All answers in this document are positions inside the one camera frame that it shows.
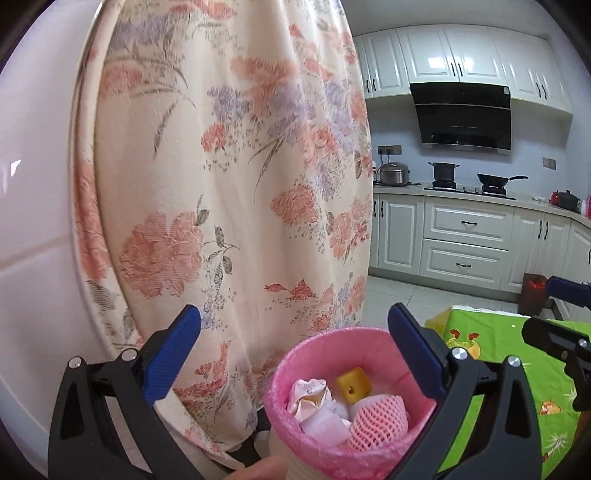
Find green printed tablecloth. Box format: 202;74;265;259
427;305;583;480

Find floral curtain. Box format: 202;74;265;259
69;0;375;469

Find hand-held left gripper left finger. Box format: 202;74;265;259
48;305;204;480

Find pink fruit foam net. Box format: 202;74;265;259
347;394;411;450

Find person's left hand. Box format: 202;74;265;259
231;455;289;480

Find pink trash bin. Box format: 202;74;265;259
264;327;439;480

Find white wall cabinets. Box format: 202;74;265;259
353;25;573;116

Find yellow sponge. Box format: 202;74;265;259
335;367;372;402

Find black gas stove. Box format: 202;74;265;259
424;181;518;200

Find white base cabinets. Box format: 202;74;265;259
369;191;591;296

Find black range hood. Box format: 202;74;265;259
409;83;513;155

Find black wok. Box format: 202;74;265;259
477;174;528;190

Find red and black pot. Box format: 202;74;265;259
551;189;580;210

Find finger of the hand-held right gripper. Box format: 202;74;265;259
522;318;591;364
545;276;591;310

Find black cooking pot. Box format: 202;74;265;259
428;161;461;183

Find paper wrapper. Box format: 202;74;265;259
288;378;338;421

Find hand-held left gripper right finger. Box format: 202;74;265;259
388;302;543;480

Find red floor bin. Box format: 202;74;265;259
517;272;550;315

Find steel pressure cooker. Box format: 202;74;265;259
375;161;411;186

